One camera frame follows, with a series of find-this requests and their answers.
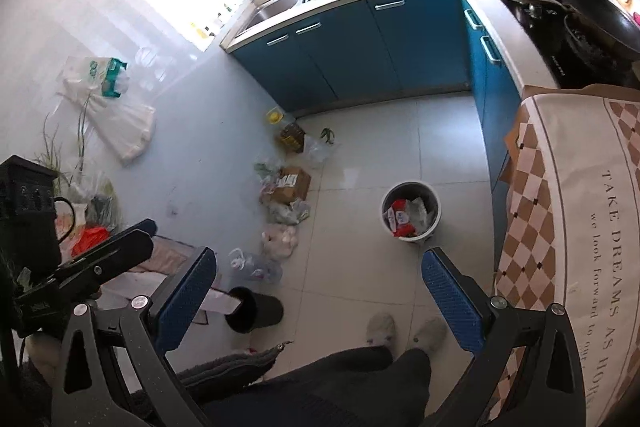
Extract red plastic bag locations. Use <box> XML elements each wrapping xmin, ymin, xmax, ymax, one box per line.
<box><xmin>71</xmin><ymin>227</ymin><xmax>110</xmax><ymax>259</ymax></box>

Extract red snack packet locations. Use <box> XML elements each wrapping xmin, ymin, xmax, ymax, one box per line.
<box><xmin>386</xmin><ymin>199</ymin><xmax>420</xmax><ymax>239</ymax></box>

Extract checkered tablecloth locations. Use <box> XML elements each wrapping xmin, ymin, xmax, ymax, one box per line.
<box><xmin>492</xmin><ymin>84</ymin><xmax>640</xmax><ymax>427</ymax></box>

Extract green scallions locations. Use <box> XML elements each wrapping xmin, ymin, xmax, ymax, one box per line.
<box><xmin>32</xmin><ymin>92</ymin><xmax>93</xmax><ymax>190</ymax></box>

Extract pink filled plastic bag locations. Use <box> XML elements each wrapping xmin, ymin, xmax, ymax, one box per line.
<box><xmin>261</xmin><ymin>223</ymin><xmax>299</xmax><ymax>264</ymax></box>

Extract blue sink cabinet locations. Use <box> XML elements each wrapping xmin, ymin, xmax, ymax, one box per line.
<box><xmin>232</xmin><ymin>0</ymin><xmax>473</xmax><ymax>114</ymax></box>

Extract person's shoe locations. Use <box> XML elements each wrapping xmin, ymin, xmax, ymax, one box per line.
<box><xmin>414</xmin><ymin>317</ymin><xmax>448</xmax><ymax>355</ymax></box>
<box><xmin>366</xmin><ymin>313</ymin><xmax>398</xmax><ymax>348</ymax></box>

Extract pink paper packaging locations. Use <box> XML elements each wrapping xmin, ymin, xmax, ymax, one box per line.
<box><xmin>102</xmin><ymin>234</ymin><xmax>242</xmax><ymax>318</ymax></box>

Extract clear vegetable bag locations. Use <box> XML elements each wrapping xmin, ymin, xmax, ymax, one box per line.
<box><xmin>254</xmin><ymin>161</ymin><xmax>283</xmax><ymax>196</ymax></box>
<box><xmin>267</xmin><ymin>198</ymin><xmax>312</xmax><ymax>226</ymax></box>

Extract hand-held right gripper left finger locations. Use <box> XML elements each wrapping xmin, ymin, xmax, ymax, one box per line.
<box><xmin>52</xmin><ymin>247</ymin><xmax>218</xmax><ymax>427</ymax></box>

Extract brown cardboard box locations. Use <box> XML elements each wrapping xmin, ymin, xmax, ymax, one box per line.
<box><xmin>260</xmin><ymin>167</ymin><xmax>312</xmax><ymax>205</ymax></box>

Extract black cylindrical container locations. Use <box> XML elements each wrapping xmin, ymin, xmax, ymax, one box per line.
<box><xmin>225</xmin><ymin>287</ymin><xmax>284</xmax><ymax>334</ymax></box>

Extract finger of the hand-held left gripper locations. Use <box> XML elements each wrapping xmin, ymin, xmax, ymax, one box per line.
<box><xmin>55</xmin><ymin>229</ymin><xmax>153</xmax><ymax>286</ymax></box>
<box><xmin>107</xmin><ymin>218</ymin><xmax>157</xmax><ymax>242</ymax></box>

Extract person's left leg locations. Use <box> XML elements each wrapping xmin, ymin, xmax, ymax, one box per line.
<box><xmin>200</xmin><ymin>346</ymin><xmax>396</xmax><ymax>427</ymax></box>

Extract black cooktop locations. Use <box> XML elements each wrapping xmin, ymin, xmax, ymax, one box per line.
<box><xmin>475</xmin><ymin>0</ymin><xmax>640</xmax><ymax>88</ymax></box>

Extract yellow capped oil bottle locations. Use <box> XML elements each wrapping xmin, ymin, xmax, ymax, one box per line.
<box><xmin>267</xmin><ymin>107</ymin><xmax>307</xmax><ymax>154</ymax></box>

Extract person's left shoe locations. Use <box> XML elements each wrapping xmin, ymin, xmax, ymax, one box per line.
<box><xmin>366</xmin><ymin>313</ymin><xmax>398</xmax><ymax>348</ymax></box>

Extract clear plastic bag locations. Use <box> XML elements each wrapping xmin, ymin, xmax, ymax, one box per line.
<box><xmin>304</xmin><ymin>134</ymin><xmax>337</xmax><ymax>164</ymax></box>

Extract white round trash bin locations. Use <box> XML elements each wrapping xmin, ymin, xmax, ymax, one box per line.
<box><xmin>381</xmin><ymin>180</ymin><xmax>443</xmax><ymax>247</ymax></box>

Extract white bag green print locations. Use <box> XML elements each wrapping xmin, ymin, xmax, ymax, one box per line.
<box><xmin>62</xmin><ymin>56</ymin><xmax>132</xmax><ymax>102</ymax></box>

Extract clear plastic bottle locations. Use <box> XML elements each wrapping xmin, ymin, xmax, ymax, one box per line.
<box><xmin>230</xmin><ymin>248</ymin><xmax>283</xmax><ymax>283</ymax></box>

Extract person's right shoe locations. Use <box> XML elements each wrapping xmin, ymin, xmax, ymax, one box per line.
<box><xmin>414</xmin><ymin>317</ymin><xmax>448</xmax><ymax>355</ymax></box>

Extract plain white plastic bag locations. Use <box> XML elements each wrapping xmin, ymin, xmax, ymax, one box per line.
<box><xmin>56</xmin><ymin>89</ymin><xmax>157</xmax><ymax>166</ymax></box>

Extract black wok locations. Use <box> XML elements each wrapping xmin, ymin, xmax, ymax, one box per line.
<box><xmin>554</xmin><ymin>0</ymin><xmax>640</xmax><ymax>58</ymax></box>

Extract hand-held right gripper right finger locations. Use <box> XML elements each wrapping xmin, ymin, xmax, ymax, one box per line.
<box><xmin>421</xmin><ymin>247</ymin><xmax>587</xmax><ymax>427</ymax></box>

